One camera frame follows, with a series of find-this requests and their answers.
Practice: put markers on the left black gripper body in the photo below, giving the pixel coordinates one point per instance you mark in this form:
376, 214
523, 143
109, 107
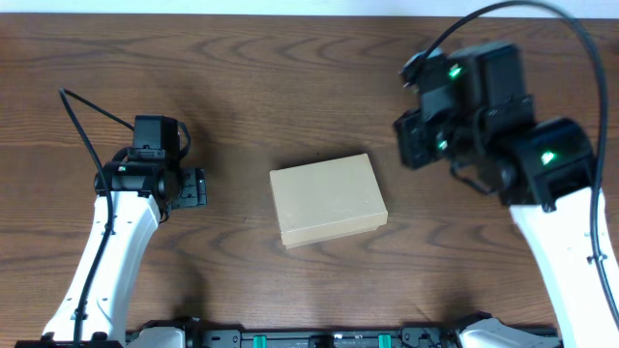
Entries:
194, 188

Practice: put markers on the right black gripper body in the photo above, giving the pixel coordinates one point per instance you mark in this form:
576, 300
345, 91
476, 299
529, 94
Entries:
412, 140

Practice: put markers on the cardboard box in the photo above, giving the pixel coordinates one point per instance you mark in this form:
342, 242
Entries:
326, 200

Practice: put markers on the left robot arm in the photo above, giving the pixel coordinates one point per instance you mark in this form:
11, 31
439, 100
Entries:
94, 312

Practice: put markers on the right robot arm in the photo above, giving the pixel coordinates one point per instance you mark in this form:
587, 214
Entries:
474, 111

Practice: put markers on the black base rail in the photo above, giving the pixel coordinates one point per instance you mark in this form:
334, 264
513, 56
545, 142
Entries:
477, 330

